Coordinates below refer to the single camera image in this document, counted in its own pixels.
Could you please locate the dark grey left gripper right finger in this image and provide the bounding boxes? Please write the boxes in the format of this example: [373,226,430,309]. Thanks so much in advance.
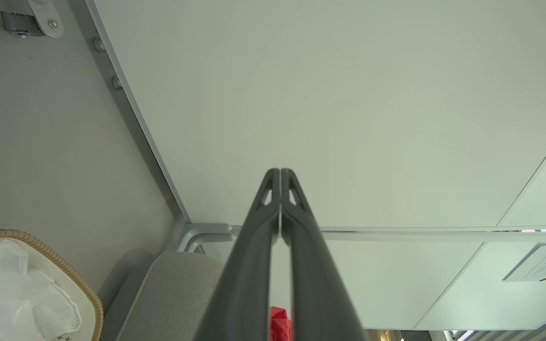
[281,168,366,341]

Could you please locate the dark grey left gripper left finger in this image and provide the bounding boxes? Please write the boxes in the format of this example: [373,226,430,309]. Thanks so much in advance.
[195,168,281,341]

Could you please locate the plain red garment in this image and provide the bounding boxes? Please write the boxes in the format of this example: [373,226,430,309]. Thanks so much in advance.
[268,306,293,341]

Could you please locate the white basket with rattan rim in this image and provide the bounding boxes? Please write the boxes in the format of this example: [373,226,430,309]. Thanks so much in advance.
[0,229,105,341]

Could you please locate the white fabric basket liner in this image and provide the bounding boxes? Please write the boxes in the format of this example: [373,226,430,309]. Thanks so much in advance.
[0,239,82,341]

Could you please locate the grey sofa cushion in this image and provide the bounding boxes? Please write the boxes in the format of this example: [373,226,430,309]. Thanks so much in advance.
[99,250,228,341]

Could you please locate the window blinds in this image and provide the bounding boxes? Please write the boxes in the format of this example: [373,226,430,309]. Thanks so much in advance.
[444,305,546,341]

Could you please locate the white paper sign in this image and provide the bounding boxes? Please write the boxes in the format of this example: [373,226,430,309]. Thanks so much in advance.
[502,243,546,283]

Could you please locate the grey metal frame rail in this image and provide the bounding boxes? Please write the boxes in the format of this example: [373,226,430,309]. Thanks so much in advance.
[233,223,546,245]

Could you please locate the grey metal frame post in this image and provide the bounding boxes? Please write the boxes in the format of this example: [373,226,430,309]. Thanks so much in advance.
[67,0,237,254]

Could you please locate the grey metal hinge bracket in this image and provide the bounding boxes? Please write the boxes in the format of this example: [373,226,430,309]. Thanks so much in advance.
[0,0,64,39]

